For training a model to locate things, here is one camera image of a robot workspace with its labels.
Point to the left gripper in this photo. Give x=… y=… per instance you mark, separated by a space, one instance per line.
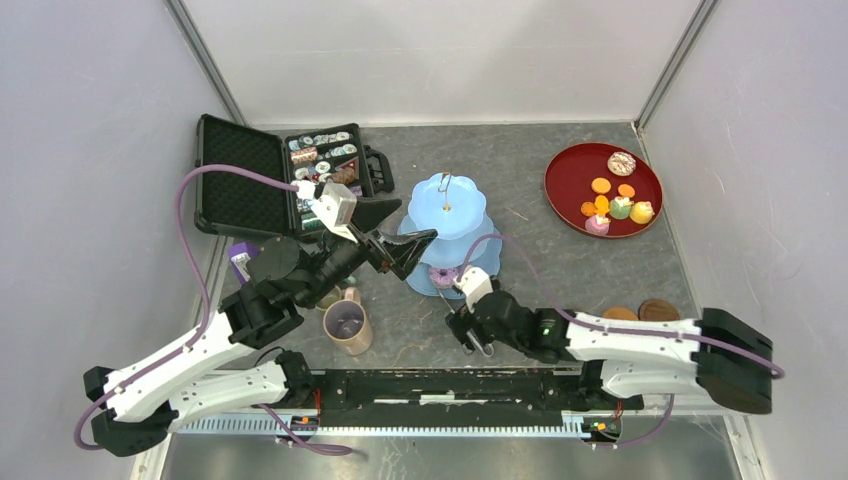
x=404 y=252

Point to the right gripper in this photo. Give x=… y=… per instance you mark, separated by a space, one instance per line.
x=460 y=323

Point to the pink frosted donut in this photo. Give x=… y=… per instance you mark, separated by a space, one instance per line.
x=442 y=278

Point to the blue three-tier cake stand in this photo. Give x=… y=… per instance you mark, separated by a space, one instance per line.
x=456 y=208

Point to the metal tongs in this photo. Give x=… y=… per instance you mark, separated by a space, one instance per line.
x=460 y=323

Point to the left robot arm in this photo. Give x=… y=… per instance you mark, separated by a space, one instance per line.
x=136 y=407

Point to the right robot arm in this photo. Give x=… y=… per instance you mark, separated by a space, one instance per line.
x=717 y=354

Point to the small olive cup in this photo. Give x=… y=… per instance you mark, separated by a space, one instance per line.
x=334 y=295

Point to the pink mug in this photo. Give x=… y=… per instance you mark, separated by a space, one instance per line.
x=347 y=324

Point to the purple box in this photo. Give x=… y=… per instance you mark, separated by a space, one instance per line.
x=239 y=254

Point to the light wooden coaster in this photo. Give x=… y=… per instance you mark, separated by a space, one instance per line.
x=620 y=313

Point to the pink cupcake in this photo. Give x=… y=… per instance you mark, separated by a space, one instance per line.
x=598 y=224

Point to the dark wooden coaster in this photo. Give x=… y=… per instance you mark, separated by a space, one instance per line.
x=658 y=310

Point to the red round tray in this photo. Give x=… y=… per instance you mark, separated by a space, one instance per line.
x=567 y=179

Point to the green cupcake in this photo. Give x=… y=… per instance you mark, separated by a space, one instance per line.
x=620 y=207

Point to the orange round cookie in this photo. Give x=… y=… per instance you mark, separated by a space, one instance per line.
x=600 y=185

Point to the yellow cupcake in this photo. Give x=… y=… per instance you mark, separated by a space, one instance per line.
x=642 y=213

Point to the small orange cookie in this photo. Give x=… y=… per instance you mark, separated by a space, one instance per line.
x=626 y=190

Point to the white sprinkled donut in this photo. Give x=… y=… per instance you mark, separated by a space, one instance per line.
x=621 y=164

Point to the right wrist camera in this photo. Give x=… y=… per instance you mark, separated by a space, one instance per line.
x=473 y=283

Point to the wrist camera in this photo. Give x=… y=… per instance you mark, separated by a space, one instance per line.
x=473 y=283
x=334 y=205

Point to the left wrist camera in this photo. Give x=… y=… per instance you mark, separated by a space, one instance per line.
x=334 y=205

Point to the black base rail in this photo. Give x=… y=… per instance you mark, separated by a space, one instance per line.
x=465 y=402

